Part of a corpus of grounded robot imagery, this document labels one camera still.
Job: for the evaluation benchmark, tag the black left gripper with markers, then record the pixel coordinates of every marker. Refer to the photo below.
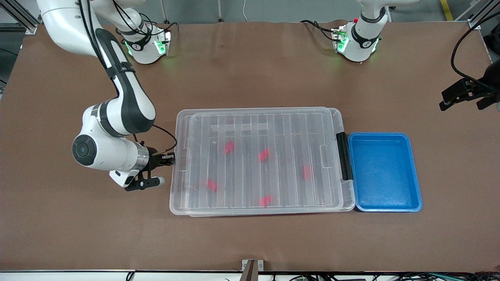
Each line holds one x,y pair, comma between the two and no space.
485,86

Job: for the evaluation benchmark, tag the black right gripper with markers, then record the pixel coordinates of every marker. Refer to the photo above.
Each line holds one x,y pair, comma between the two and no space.
154,160

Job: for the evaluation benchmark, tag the clear plastic box lid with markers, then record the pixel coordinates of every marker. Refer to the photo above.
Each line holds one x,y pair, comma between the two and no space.
289,183

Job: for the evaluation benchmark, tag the red block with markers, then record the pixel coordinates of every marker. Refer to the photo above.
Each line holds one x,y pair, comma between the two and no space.
229,147
307,172
264,155
265,201
211,185

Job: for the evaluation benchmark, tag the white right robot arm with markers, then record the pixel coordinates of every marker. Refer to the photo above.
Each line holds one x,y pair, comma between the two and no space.
129,105

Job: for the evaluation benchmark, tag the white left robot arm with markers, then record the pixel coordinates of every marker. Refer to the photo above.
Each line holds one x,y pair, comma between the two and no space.
359,47

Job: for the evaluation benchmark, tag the clear plastic storage box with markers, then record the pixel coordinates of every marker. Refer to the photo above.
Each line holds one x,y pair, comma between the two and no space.
349,195

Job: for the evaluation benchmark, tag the blue plastic tray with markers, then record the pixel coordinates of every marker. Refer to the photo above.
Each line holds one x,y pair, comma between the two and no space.
383,175

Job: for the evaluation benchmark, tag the aluminium frame profile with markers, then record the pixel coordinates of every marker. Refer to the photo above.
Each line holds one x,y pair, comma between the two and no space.
19,15
482,15

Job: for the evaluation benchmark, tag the dark camera post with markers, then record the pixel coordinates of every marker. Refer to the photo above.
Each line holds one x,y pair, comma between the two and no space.
250,273

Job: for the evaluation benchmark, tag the small metal bracket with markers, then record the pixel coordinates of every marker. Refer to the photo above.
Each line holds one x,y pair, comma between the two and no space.
261,265

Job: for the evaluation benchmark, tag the white table edge rail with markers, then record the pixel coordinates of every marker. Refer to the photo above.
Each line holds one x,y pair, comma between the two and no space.
58,276

